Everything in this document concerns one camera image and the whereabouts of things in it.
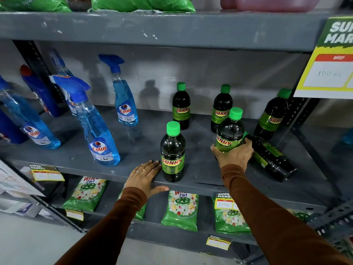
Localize dark bottle with green cap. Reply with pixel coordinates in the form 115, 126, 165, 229
161, 121, 186, 183
243, 131, 298, 182
215, 107, 245, 154
172, 82, 191, 130
211, 84, 233, 133
254, 88, 292, 140

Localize small yellow shelf price tag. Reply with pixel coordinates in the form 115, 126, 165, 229
206, 235, 233, 251
29, 164, 65, 182
214, 193, 239, 210
65, 210, 84, 221

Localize green detergent powder packet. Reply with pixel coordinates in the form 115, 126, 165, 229
63, 176, 108, 213
287, 209, 313, 223
161, 190, 199, 232
211, 197, 251, 234
117, 190, 148, 221

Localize blue glass cleaner spray bottle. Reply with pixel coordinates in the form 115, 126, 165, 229
50, 49, 78, 117
98, 54, 139, 127
0, 75, 61, 150
49, 75, 121, 167

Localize person's left hand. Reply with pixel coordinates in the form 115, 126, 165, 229
125, 160, 170, 199

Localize large yellow green price sign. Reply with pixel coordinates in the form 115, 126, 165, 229
293, 15, 353, 100

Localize large green plastic bag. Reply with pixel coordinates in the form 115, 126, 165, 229
91, 0, 196, 13
0, 0, 72, 12

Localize blue bottle with red cap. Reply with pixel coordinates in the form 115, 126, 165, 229
19, 64, 66, 118

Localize person's left forearm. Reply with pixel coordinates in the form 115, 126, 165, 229
55, 187, 148, 265

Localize person's right hand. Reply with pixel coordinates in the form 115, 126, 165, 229
210, 138, 254, 173

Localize grey metal shelving rack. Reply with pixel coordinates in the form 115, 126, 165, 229
0, 8, 353, 265

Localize person's right forearm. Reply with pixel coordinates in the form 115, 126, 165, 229
220, 164, 353, 265

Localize white printed paper sheet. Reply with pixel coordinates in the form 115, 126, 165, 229
0, 159, 46, 197

